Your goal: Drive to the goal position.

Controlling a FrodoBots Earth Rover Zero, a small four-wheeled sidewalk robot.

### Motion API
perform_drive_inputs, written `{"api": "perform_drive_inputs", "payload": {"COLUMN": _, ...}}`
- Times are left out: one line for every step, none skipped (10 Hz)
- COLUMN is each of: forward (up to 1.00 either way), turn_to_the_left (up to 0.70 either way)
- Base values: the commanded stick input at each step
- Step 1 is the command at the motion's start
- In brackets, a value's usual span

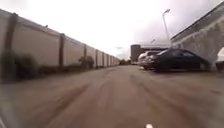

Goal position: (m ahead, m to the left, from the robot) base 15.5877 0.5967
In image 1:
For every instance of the dark parked car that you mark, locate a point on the dark parked car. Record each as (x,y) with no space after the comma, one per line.
(178,60)

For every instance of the grey stone building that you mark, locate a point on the grey stone building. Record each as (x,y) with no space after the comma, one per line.
(203,36)

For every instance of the robot's own part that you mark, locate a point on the robot's own part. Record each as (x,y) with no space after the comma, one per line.
(148,126)

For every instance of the long pale concrete wall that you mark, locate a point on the long pale concrete wall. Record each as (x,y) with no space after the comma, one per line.
(36,46)

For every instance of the bushes along wall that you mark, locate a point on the bushes along wall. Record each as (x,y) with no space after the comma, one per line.
(23,66)

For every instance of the distant grey building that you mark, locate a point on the distant grey building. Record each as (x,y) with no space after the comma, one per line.
(137,51)

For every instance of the street lamp pole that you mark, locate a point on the street lamp pole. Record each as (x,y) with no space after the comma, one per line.
(165,25)

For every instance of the silver parked car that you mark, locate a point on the silver parked car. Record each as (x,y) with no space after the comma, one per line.
(145,58)

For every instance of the brown dirt road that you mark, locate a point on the brown dirt road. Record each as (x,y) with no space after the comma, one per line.
(120,100)

